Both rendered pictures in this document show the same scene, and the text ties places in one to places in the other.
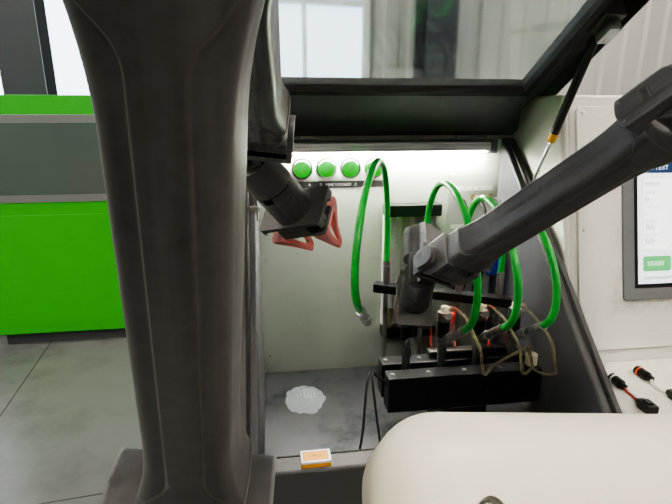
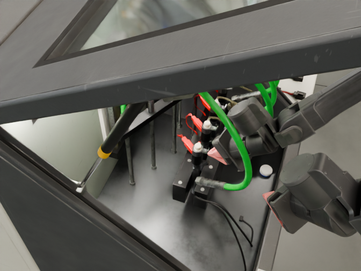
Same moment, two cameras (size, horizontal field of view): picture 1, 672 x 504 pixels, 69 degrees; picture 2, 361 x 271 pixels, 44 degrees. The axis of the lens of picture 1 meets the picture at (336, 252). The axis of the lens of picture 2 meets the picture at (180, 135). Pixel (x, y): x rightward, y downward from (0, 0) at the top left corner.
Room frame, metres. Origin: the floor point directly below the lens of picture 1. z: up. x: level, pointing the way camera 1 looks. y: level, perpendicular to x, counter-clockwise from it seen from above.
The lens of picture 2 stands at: (0.70, 0.49, 2.00)
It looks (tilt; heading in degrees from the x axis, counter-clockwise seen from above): 51 degrees down; 296
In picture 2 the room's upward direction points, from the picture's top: 2 degrees clockwise
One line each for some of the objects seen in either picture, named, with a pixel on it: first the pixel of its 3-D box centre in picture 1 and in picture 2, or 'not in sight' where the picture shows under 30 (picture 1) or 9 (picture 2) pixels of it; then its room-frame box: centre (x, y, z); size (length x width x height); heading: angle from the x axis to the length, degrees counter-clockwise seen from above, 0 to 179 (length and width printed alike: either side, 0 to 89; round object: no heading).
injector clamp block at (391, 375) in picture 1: (456, 392); (206, 157); (0.98, -0.27, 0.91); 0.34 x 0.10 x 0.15; 98
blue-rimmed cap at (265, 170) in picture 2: not in sight; (266, 170); (0.80, -0.36, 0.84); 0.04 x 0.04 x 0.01
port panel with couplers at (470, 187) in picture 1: (471, 234); not in sight; (1.25, -0.36, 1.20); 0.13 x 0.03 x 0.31; 98
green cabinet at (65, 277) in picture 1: (84, 214); not in sight; (3.47, 1.81, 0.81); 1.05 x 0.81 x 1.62; 98
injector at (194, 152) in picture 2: (407, 360); (199, 172); (0.95, -0.15, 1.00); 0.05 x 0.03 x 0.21; 8
